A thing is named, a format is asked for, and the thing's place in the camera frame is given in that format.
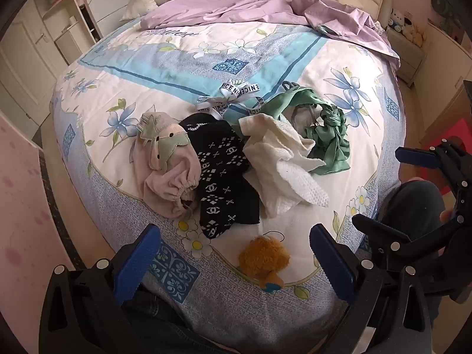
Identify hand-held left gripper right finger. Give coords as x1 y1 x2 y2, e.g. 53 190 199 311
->
309 223 434 354

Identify white printed ribbon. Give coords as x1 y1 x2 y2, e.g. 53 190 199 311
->
195 79 266 120

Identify person's right leg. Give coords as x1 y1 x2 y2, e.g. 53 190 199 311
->
380 179 447 237

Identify black white patterned sock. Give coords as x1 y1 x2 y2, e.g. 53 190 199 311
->
179 114 262 240

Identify small beige plush bear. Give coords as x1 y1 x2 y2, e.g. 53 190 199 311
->
402 18 425 47

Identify floral blue white duvet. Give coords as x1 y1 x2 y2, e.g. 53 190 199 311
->
50 18 406 354

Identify white dog plush toy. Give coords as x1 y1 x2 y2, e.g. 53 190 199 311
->
389 9 406 32

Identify white patterned pillow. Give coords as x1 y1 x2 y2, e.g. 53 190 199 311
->
120 0 181 23

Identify purple bed sheet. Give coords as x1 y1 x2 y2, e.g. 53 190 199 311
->
140 0 401 69

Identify green satin cloth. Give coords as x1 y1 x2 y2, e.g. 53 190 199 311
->
265 81 353 176

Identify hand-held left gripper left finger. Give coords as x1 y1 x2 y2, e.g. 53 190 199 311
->
39 224 163 354

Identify cream nightstand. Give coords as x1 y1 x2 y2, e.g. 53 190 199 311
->
383 22 430 85

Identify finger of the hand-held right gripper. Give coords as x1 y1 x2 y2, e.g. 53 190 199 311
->
395 137 472 207
352 212 472 296

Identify person's leg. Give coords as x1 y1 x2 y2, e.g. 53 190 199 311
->
122 295 194 354
380 179 447 237

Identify person's left leg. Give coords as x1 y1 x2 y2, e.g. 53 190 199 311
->
122 295 194 354

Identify pink pouch with green leaf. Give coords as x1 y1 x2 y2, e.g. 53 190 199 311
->
130 112 202 219

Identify white knitted cloth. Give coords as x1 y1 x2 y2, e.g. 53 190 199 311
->
238 114 330 218

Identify brown plush toy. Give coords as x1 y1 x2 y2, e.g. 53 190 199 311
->
238 230 292 294

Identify dark desk fan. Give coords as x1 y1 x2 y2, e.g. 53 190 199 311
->
430 0 465 41

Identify cream wardrobe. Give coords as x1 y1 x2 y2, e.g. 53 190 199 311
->
0 0 104 126

